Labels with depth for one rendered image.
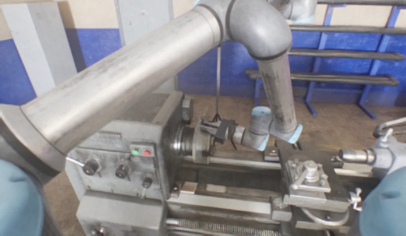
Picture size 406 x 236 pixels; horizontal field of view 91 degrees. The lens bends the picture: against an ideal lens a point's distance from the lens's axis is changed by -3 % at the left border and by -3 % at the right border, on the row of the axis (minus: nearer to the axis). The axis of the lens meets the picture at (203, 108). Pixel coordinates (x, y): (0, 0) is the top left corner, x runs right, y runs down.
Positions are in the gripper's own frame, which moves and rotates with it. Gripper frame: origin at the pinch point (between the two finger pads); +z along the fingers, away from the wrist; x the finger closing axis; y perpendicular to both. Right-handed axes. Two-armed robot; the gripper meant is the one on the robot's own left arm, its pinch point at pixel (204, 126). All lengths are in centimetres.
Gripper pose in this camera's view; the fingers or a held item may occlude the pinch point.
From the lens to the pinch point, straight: 115.5
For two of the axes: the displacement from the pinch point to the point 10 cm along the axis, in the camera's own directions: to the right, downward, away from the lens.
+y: 1.0, 6.8, 7.2
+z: -9.1, -2.3, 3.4
